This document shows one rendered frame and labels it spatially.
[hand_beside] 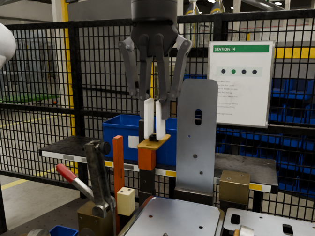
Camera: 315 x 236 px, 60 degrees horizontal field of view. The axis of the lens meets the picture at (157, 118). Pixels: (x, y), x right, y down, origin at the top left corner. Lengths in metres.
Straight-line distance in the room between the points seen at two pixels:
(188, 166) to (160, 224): 0.21
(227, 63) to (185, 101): 0.31
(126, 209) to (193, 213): 0.18
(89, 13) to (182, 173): 2.38
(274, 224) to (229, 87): 0.50
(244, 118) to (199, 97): 0.32
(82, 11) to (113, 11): 0.46
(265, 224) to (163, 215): 0.25
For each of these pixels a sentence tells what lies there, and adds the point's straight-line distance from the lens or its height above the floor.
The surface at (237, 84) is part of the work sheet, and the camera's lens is 1.04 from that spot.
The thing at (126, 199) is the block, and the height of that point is 1.05.
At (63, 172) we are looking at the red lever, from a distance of 0.69.
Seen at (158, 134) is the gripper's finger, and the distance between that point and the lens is 0.48.
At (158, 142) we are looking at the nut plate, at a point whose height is 1.25.
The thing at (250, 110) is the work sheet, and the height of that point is 1.21.
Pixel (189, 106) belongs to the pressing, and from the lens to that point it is 0.79.
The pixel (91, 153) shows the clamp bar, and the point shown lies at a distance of 0.61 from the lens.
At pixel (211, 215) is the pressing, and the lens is 0.76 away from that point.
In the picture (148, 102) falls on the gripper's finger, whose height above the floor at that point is 1.32.
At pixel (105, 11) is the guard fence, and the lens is 2.84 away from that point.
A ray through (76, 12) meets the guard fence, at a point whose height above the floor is 1.84.
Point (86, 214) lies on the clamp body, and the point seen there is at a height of 1.05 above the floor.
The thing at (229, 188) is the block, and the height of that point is 1.04.
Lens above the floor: 1.40
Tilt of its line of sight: 13 degrees down
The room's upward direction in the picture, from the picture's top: straight up
